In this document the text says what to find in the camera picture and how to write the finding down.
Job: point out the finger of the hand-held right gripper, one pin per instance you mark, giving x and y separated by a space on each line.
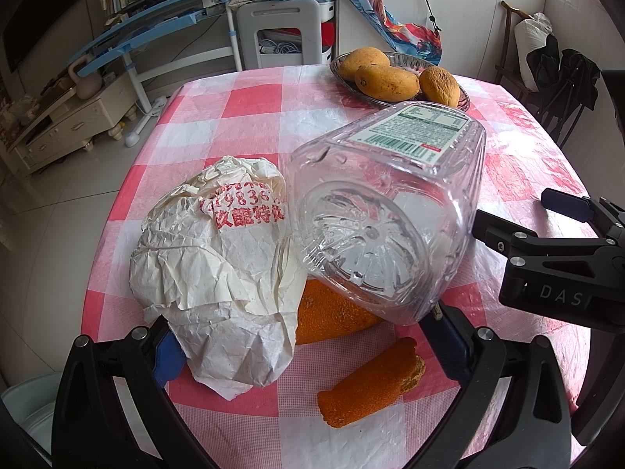
493 234
566 205

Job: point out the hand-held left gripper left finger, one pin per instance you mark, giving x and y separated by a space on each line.
168 361

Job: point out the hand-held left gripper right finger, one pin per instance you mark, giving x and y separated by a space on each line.
447 339

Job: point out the white paper wrapper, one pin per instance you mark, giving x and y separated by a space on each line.
215 278

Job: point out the orange peel piece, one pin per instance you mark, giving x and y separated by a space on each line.
366 391

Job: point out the clear plastic bottle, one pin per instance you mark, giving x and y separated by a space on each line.
390 205

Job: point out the large orange peel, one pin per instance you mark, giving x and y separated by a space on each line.
327 317

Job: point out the dark fruit basket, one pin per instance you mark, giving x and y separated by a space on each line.
454 100

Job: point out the pale grey seat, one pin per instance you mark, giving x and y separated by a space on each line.
29 410

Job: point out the wrinkled yellow mango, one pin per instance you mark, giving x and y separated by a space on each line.
439 85

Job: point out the white stuffed bag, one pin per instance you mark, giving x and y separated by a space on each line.
530 44

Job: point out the smooth yellow mango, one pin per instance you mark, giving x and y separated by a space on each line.
364 61
388 83

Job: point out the white cupboard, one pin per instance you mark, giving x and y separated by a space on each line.
478 19

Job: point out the colourful printed hanging bag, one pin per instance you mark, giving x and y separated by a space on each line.
395 24

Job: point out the pink checked tablecloth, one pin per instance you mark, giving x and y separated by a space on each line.
219 122

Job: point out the red storage box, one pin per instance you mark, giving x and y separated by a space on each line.
329 41

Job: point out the white television cabinet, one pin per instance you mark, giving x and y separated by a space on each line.
73 122

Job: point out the pink kettlebell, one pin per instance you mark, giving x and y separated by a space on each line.
85 80

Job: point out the white plastic stool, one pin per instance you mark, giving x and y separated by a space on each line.
283 17

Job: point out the blue study desk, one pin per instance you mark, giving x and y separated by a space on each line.
161 19

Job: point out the black folding chair frame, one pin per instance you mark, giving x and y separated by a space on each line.
556 117

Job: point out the black wall television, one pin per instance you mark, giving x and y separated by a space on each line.
34 24

